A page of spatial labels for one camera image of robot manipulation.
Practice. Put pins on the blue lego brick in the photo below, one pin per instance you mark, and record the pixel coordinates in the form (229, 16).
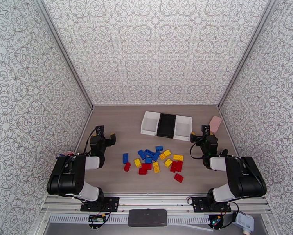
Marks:
(125, 158)
(156, 156)
(142, 154)
(150, 152)
(159, 148)
(148, 160)

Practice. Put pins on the yellow lego brick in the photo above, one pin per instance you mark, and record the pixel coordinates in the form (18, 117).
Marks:
(137, 162)
(156, 167)
(178, 157)
(167, 152)
(168, 163)
(162, 156)

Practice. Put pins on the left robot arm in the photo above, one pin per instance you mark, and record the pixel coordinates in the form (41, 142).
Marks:
(65, 178)

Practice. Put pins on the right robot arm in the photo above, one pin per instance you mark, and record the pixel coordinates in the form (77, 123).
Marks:
(244, 178)

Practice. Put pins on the pink rounded case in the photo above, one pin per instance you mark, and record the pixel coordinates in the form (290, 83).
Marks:
(215, 124)

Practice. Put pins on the white plastic bin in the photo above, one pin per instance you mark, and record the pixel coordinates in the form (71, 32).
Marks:
(150, 125)
(183, 129)

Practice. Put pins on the black plastic bin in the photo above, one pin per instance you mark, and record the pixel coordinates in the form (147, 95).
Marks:
(166, 126)

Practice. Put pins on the pink pen cup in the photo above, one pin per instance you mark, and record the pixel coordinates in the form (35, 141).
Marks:
(68, 153)

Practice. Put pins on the blue marker pen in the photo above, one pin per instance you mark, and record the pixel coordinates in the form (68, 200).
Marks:
(61, 155)

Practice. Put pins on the small circuit board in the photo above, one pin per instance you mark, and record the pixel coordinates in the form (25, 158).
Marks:
(96, 219)
(216, 220)

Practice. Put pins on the white label box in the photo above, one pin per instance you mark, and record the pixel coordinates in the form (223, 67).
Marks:
(245, 220)

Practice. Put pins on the black flat device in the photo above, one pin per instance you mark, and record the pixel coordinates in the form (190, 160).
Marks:
(147, 217)

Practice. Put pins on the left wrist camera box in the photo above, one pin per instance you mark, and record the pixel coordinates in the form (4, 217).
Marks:
(100, 131)

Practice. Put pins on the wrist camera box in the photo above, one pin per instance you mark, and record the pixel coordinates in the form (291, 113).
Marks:
(100, 131)
(205, 129)

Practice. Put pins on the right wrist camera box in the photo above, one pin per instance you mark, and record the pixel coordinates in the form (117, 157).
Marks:
(205, 129)

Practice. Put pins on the aluminium table side rail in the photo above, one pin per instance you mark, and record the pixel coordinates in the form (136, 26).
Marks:
(85, 130)
(228, 129)

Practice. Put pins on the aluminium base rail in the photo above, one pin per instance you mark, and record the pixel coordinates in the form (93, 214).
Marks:
(156, 201)

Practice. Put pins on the aluminium frame post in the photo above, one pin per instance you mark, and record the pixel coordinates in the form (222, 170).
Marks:
(245, 52)
(64, 52)

